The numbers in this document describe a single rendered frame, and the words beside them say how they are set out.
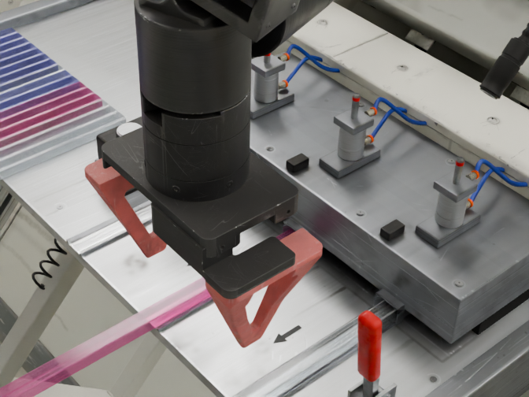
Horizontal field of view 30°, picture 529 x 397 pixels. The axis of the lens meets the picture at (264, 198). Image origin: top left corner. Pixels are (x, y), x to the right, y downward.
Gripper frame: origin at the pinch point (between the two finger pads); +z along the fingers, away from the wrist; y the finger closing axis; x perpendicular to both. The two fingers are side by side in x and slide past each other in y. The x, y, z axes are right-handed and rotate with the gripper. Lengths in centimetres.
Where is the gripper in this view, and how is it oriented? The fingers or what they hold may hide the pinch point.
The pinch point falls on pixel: (200, 285)
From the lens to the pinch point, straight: 60.5
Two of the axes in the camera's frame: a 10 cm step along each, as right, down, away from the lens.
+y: -6.4, -5.1, 5.8
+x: -7.7, 4.0, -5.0
